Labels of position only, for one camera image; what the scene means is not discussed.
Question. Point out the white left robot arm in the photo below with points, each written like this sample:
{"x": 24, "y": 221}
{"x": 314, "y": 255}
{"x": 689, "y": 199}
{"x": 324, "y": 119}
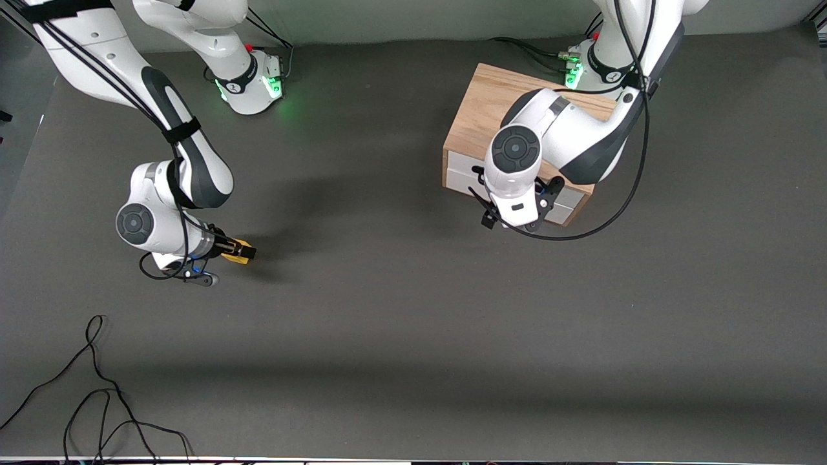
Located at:
{"x": 581, "y": 142}

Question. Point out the wooden drawer cabinet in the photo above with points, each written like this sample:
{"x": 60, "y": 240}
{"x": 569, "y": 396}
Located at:
{"x": 481, "y": 110}

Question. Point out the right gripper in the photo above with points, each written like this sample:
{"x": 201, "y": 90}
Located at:
{"x": 223, "y": 244}

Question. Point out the yellow cube block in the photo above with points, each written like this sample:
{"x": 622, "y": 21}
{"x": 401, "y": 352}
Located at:
{"x": 234, "y": 259}

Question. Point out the wooden box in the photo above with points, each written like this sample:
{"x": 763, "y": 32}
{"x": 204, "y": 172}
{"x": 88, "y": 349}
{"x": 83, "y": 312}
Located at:
{"x": 462, "y": 161}

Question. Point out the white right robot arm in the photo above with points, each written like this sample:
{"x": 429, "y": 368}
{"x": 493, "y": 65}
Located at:
{"x": 194, "y": 161}

